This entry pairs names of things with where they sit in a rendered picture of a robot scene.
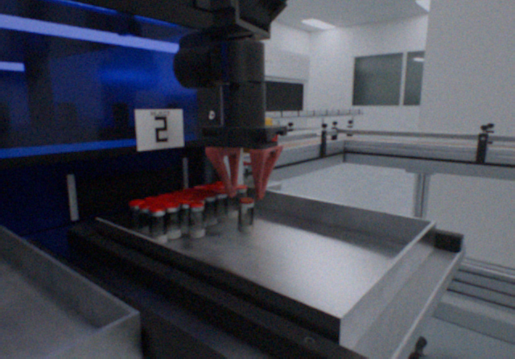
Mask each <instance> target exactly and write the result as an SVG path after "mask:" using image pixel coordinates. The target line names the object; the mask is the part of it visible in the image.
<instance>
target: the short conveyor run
mask: <svg viewBox="0 0 515 359"><path fill-rule="evenodd" d="M293 125H294V123H293V122H289V123H288V126H289V127H290V129H288V132H287V135H284V136H280V134H279V135H278V145H283V151H282V153H281V155H280V157H279V159H278V160H277V162H276V164H275V165H274V168H273V170H272V172H271V173H270V177H269V180H272V181H277V182H278V181H282V180H287V179H289V178H293V177H296V176H299V175H304V174H307V173H310V172H313V171H318V170H322V169H325V168H328V167H334V166H336V165H340V164H343V161H344V140H343V139H337V140H327V136H328V135H334V134H337V130H326V128H327V127H328V124H327V123H323V124H322V126H321V127H323V130H322V129H314V130H299V131H294V129H292V126H293ZM316 137H321V139H320V138H316ZM243 161H246V162H247V163H248V162H250V156H249V154H247V153H243Z"/></svg>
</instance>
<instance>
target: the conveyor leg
mask: <svg viewBox="0 0 515 359"><path fill-rule="evenodd" d="M405 172H409V173H414V190H413V200H412V210H411V216H412V217H418V218H422V219H427V214H426V211H427V210H428V201H429V192H430V182H431V175H435V174H437V173H434V172H426V171H412V170H405ZM415 348H416V345H415V346H414V348H413V350H412V352H411V353H410V355H413V354H415Z"/></svg>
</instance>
